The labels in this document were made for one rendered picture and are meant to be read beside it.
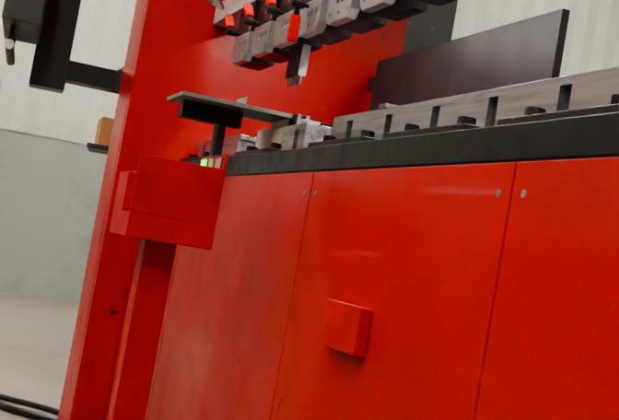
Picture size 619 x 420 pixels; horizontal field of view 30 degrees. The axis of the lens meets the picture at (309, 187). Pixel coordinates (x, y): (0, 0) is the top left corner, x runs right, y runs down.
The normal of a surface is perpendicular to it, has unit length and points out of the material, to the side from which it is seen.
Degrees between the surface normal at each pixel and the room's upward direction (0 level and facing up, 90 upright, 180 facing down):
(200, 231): 90
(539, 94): 90
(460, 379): 90
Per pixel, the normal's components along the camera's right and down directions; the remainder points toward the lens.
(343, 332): -0.93, -0.18
